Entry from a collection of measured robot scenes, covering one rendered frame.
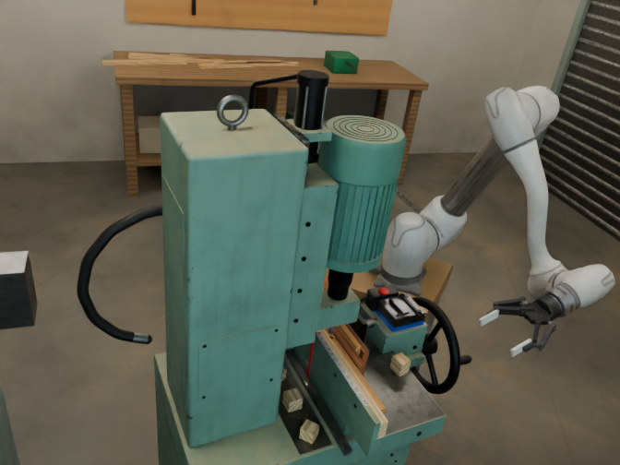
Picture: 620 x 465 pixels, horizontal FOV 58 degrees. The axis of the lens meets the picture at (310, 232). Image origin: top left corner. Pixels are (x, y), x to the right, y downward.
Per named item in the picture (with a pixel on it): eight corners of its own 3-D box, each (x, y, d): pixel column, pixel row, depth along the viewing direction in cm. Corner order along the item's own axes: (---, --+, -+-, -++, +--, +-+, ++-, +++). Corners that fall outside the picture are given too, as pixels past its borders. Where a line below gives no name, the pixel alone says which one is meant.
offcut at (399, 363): (408, 373, 141) (411, 361, 139) (399, 376, 139) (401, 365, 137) (399, 363, 143) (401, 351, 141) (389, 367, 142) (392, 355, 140)
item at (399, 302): (423, 324, 149) (427, 308, 146) (388, 333, 144) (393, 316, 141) (397, 295, 159) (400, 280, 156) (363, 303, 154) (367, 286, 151)
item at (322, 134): (327, 164, 111) (339, 79, 102) (292, 168, 107) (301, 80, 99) (311, 149, 117) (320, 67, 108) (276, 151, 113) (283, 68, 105)
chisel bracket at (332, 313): (356, 327, 141) (361, 300, 137) (306, 338, 135) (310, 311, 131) (342, 309, 146) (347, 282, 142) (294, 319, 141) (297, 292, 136)
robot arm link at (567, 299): (581, 294, 160) (565, 304, 159) (578, 315, 166) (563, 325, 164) (557, 277, 167) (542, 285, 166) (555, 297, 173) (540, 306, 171)
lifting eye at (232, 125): (248, 129, 103) (250, 95, 100) (217, 131, 100) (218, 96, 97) (245, 126, 104) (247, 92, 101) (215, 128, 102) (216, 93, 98)
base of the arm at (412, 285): (372, 259, 228) (374, 248, 225) (426, 270, 222) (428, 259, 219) (363, 284, 213) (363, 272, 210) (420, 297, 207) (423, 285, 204)
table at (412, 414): (472, 423, 137) (479, 406, 134) (367, 459, 124) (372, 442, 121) (354, 282, 183) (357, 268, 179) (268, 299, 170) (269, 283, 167)
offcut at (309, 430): (304, 428, 135) (306, 418, 133) (317, 435, 134) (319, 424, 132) (298, 437, 132) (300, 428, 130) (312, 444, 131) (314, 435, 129)
